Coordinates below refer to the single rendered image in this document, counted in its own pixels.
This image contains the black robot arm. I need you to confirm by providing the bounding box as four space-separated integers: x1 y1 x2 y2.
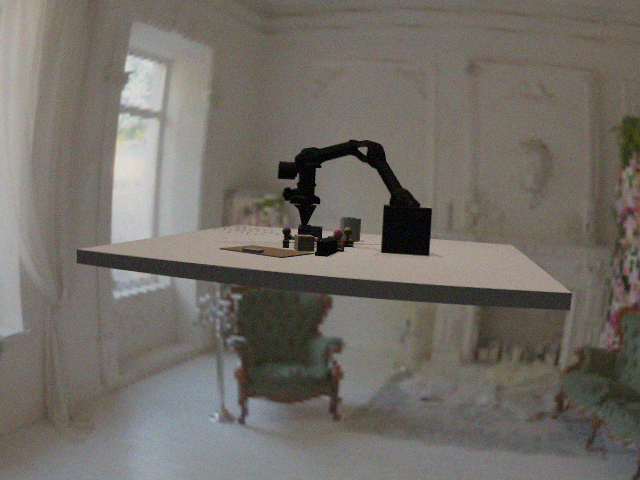
278 140 420 207

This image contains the brown clipboard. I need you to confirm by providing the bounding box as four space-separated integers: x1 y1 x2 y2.
220 245 314 258

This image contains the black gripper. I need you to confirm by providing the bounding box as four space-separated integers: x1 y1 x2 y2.
290 180 320 225

